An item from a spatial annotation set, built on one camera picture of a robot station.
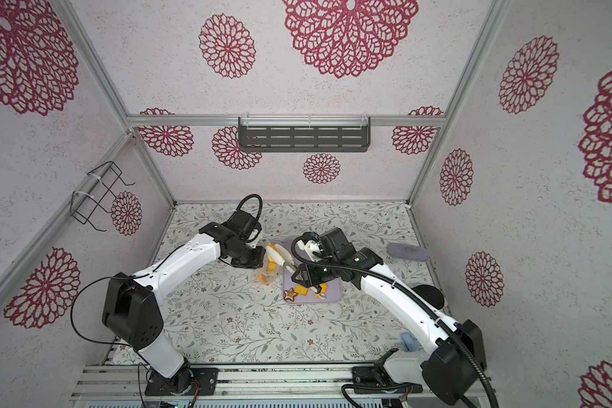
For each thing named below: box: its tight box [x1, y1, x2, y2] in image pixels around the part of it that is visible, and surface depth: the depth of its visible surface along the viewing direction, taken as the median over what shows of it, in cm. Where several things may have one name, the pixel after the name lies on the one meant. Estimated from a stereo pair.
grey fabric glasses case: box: [386, 242, 430, 261], surface depth 102 cm
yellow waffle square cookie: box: [294, 284, 309, 296], surface depth 94 cm
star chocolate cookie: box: [283, 287, 299, 302], surface depth 92 cm
